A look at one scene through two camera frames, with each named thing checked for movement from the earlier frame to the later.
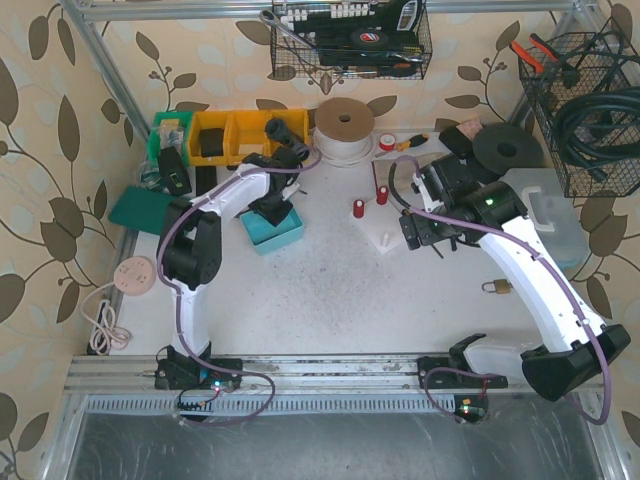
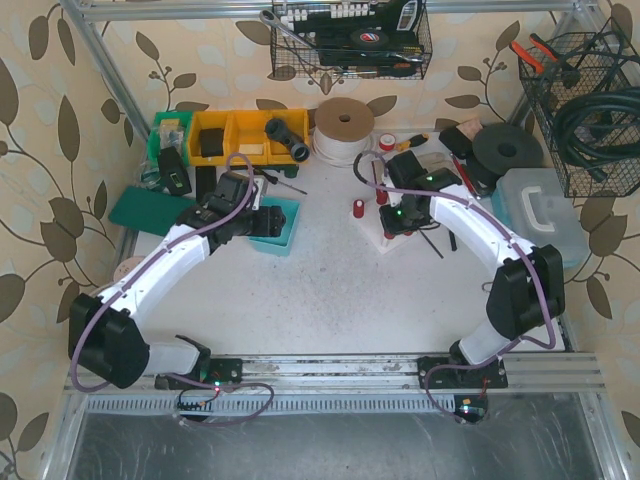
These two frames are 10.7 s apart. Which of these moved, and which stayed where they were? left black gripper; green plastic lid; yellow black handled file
Moved: left black gripper
Stayed: yellow black handled file; green plastic lid
